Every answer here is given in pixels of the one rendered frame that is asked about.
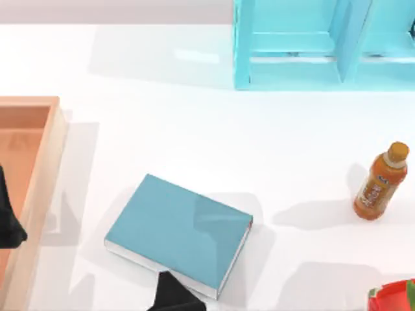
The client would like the light blue rack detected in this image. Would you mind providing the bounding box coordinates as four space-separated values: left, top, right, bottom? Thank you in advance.
232 0 415 93

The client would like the orange bottle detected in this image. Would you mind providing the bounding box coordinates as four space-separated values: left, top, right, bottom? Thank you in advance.
353 141 410 222

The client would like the red and green carton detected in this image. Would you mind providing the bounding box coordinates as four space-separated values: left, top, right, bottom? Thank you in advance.
367 278 415 311

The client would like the shallow salmon-coloured box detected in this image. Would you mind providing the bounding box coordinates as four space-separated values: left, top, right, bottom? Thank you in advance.
0 95 70 311

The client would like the blue book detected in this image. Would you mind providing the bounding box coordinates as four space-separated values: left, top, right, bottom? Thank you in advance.
104 173 254 301

